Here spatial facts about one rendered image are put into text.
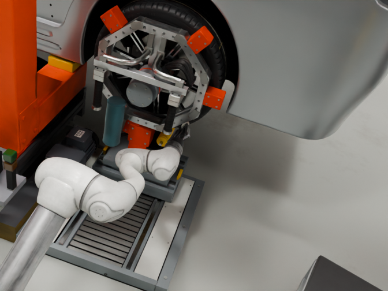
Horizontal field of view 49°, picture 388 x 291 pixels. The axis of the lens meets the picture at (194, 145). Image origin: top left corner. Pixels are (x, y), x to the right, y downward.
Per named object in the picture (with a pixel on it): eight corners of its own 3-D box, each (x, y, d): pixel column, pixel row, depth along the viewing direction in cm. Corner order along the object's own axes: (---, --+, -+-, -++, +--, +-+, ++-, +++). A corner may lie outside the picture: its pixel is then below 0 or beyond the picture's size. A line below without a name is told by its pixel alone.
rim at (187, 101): (210, 103, 239) (220, 14, 209) (201, 125, 220) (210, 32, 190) (125, 87, 246) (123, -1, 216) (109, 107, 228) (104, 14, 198)
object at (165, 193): (186, 166, 278) (189, 155, 272) (170, 204, 250) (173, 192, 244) (114, 142, 281) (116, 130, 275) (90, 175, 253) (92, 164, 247)
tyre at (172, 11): (222, 117, 242) (238, 1, 203) (214, 140, 224) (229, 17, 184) (114, 96, 252) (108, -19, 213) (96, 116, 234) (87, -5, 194)
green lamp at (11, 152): (17, 157, 177) (17, 150, 174) (11, 163, 174) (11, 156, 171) (8, 155, 177) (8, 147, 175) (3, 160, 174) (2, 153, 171)
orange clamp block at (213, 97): (205, 97, 209) (222, 103, 209) (201, 104, 203) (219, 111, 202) (208, 85, 205) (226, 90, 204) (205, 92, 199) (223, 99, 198)
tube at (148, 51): (152, 55, 195) (156, 34, 189) (137, 74, 180) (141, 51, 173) (116, 43, 196) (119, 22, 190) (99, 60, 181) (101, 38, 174)
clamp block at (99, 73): (111, 73, 190) (112, 63, 187) (103, 82, 183) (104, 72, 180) (101, 70, 190) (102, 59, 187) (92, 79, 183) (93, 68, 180)
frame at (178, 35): (194, 135, 223) (221, 41, 189) (191, 142, 217) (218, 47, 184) (97, 102, 226) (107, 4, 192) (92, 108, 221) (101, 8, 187)
